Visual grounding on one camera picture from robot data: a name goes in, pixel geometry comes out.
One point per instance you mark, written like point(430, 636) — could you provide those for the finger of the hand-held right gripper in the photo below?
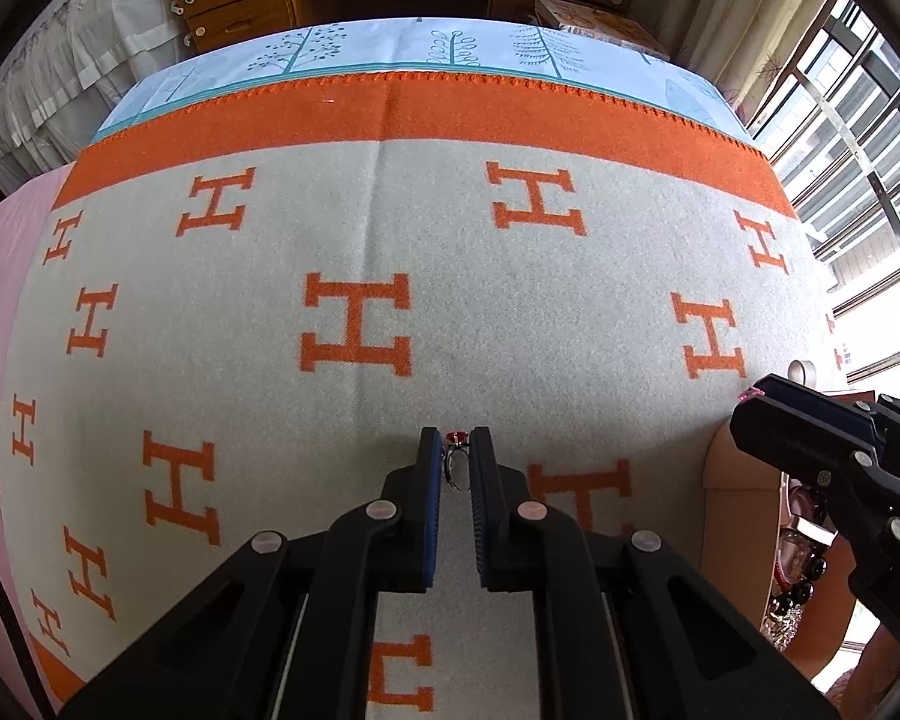
point(817, 399)
point(795, 435)

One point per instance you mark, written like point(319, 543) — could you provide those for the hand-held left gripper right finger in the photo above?
point(480, 517)

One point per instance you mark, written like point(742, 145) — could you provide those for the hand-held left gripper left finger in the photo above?
point(431, 510)

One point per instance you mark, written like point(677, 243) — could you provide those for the peach pink box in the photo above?
point(735, 532)

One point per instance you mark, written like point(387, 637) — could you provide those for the person's right forearm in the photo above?
point(877, 675)

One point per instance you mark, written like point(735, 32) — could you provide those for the metal window grille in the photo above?
point(855, 165)

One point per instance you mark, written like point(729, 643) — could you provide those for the orange grey printed blanket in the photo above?
point(450, 240)

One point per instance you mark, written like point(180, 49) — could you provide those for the pale floral curtain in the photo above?
point(735, 7)

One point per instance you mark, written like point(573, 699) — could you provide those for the orange printed flat box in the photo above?
point(592, 22)

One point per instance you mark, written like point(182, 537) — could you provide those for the light blue tree-print sheet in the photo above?
point(390, 45)

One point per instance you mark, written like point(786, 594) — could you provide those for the white lace cloth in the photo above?
point(60, 52)

